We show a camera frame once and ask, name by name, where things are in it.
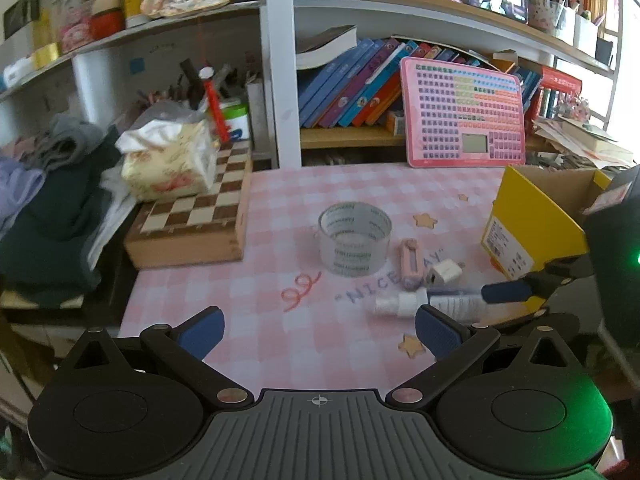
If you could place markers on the white bookshelf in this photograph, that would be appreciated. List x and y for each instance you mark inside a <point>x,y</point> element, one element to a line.
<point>280,85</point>

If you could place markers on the red jar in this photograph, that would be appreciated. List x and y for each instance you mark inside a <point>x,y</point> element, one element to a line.
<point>106,17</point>

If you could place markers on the clear tape roll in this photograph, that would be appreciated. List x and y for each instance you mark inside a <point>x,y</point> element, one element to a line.
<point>350,255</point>

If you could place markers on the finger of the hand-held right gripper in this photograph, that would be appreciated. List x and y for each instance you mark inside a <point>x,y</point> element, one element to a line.
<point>505,291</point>
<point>570,321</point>

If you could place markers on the wooden chessboard box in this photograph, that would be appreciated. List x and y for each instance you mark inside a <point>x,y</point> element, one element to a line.
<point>190,230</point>

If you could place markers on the smartphone with lit screen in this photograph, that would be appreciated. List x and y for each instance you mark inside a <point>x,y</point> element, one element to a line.
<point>497,0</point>

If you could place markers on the pink learning board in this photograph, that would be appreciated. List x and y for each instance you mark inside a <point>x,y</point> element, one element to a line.
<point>460,110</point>

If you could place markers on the red pen white cap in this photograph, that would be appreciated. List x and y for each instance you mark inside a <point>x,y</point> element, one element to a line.
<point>215,105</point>

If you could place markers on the floral tissue pack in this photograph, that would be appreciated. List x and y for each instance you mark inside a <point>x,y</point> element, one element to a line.
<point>165,165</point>

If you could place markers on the pile of papers and books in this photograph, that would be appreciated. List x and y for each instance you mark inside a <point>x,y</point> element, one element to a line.
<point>580,140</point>

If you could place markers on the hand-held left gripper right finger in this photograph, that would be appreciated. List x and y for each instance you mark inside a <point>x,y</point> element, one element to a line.
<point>437,332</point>

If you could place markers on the white charger plug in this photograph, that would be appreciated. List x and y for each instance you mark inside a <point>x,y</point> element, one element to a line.
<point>442,272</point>

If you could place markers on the yellow cardboard box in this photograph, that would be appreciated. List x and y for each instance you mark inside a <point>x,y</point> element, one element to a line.
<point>530,220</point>

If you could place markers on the leaning thin booklets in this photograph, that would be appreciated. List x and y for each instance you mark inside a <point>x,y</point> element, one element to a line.
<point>531,85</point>

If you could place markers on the row of blue books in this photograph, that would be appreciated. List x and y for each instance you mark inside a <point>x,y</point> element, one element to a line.
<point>350,85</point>

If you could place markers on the green white jar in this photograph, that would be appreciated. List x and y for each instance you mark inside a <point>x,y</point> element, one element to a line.
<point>237,122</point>

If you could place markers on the purple cloth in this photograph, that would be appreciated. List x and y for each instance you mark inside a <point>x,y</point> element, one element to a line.
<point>17,190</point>

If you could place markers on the white pen holder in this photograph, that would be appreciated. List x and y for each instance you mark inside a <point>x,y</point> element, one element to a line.
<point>585,32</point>

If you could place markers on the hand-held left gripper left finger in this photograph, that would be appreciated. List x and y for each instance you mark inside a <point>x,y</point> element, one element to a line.
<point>202,332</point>

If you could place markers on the white spray bottle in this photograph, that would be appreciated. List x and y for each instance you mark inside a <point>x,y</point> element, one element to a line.
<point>450,304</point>

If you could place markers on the pink checked tablecloth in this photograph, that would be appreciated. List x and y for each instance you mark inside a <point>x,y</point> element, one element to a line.
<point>280,210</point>

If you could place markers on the dark green clothing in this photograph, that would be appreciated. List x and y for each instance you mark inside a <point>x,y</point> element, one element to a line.
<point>55,240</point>

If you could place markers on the clear pen holder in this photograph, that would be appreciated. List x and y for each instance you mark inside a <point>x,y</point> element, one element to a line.
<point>550,17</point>

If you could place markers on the grey cloth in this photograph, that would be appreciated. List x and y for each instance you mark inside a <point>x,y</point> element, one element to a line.
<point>70,140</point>

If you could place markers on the red dictionary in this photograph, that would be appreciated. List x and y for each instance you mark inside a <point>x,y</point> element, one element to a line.
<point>562,80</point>

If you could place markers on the thick grey paperback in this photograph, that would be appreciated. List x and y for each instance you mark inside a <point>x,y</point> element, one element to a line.
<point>325,47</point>

